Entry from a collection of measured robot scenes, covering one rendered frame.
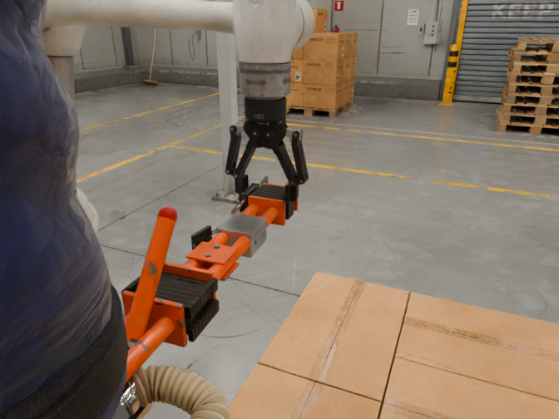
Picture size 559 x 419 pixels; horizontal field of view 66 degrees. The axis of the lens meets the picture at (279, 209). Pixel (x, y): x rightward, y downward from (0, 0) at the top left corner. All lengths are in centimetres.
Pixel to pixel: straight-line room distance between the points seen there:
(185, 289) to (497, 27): 953
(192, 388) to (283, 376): 91
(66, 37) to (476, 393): 143
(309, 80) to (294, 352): 664
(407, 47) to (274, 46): 939
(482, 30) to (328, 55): 347
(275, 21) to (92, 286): 54
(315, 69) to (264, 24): 703
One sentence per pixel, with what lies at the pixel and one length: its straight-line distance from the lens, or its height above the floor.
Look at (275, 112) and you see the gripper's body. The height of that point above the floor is 140.
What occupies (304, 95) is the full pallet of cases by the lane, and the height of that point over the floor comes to 35.
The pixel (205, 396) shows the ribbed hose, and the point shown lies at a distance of 52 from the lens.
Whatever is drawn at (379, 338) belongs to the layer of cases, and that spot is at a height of 54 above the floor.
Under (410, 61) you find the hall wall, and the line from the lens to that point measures 1010.
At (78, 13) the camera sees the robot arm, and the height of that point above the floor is 155.
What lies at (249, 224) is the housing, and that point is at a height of 123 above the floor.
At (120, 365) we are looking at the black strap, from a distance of 34.
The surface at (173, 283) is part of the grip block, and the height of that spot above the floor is 123.
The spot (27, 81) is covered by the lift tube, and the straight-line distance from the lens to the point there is 24.
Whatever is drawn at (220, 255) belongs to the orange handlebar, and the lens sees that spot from 64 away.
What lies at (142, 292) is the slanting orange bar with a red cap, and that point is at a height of 126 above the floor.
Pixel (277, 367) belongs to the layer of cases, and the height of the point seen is 54.
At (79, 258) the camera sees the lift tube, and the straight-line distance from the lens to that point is 28.
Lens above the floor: 154
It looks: 24 degrees down
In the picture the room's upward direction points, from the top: straight up
